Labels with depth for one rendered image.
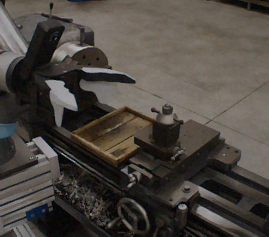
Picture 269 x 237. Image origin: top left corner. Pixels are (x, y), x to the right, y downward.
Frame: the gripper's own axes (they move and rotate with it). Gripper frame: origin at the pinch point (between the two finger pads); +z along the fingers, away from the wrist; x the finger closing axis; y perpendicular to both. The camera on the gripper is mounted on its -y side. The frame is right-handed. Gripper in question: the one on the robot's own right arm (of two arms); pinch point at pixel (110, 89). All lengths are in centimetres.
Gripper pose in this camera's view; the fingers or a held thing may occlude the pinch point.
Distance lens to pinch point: 57.0
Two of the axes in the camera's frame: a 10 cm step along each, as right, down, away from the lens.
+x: -5.2, 2.8, -8.1
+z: 8.5, 2.5, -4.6
